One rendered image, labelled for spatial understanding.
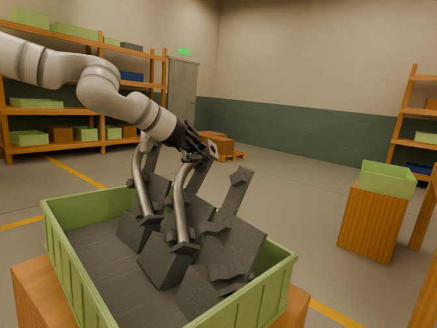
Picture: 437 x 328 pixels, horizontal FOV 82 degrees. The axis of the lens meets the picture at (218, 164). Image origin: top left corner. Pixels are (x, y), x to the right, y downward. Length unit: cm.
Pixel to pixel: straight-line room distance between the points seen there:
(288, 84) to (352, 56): 154
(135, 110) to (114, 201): 49
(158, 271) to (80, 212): 38
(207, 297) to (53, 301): 39
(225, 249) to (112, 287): 28
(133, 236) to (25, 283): 28
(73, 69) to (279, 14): 718
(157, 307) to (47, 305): 28
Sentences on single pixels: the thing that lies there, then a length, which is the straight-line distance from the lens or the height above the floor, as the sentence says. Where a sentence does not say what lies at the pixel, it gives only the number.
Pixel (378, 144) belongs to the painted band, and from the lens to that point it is 654.
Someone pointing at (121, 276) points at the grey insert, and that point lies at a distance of 73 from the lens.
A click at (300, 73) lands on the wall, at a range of 701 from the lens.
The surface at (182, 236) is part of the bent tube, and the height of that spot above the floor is 96.
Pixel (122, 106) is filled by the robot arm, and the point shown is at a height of 127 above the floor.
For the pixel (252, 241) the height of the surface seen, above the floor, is 101.
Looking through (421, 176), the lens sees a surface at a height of 24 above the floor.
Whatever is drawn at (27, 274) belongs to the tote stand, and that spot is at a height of 79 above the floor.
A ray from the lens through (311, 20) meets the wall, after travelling 721.
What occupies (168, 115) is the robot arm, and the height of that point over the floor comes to 125.
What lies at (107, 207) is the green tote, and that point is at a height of 89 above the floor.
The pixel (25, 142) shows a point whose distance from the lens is 495.
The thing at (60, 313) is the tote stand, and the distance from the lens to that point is 76.
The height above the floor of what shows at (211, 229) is 101.
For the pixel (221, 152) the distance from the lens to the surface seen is 513.
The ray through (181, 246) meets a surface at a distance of 63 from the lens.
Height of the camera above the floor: 131
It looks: 15 degrees down
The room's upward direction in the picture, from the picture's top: 6 degrees clockwise
